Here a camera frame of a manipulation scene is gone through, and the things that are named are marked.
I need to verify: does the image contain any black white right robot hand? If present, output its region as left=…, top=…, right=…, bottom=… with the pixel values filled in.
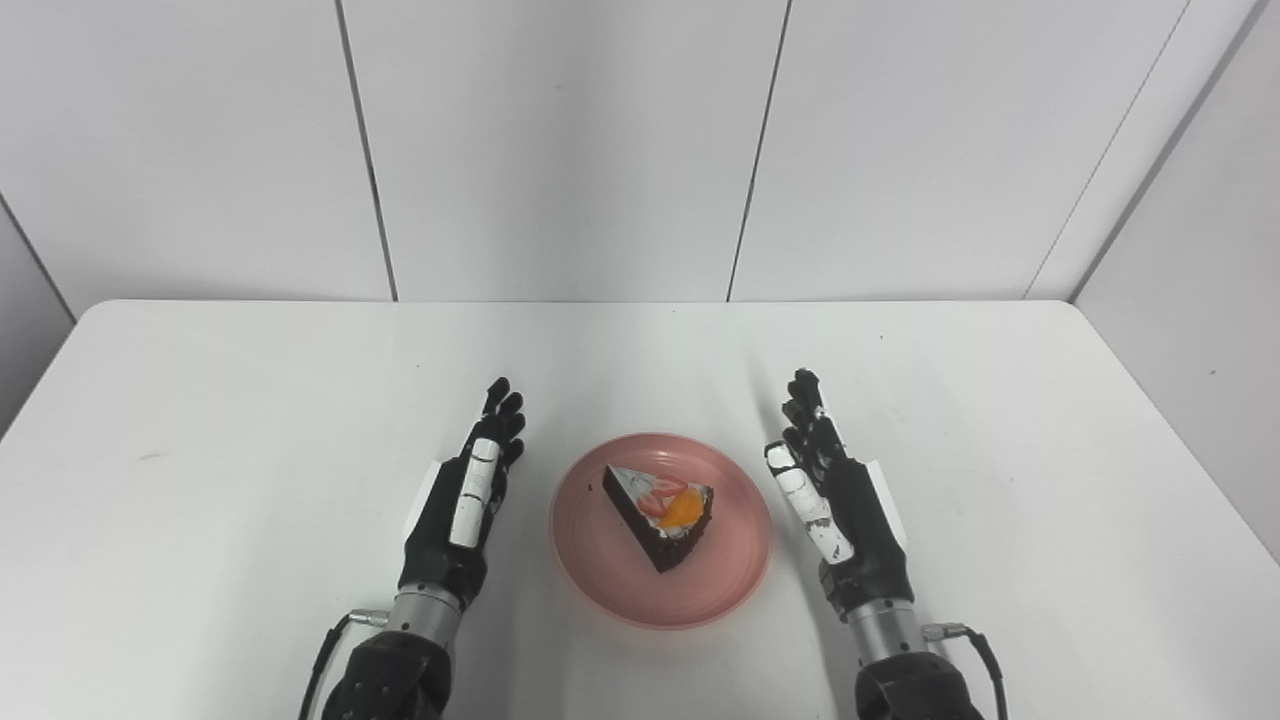
left=764, top=368, right=916, bottom=620

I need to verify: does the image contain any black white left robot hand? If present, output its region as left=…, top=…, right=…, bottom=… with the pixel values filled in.
left=398, top=377, right=528, bottom=612

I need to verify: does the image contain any pink round plate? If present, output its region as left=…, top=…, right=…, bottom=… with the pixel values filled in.
left=548, top=432, right=774, bottom=631

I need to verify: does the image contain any chocolate fruit cake slice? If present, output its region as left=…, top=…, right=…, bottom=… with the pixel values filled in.
left=602, top=464, right=717, bottom=575

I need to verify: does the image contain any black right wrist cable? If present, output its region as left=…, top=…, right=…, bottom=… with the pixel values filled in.
left=922, top=622, right=1009, bottom=720

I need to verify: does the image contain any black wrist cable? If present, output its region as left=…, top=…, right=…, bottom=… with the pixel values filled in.
left=922, top=622, right=1009, bottom=720
left=298, top=608, right=391, bottom=720

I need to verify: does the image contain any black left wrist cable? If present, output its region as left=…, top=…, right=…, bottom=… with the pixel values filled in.
left=298, top=608, right=391, bottom=720

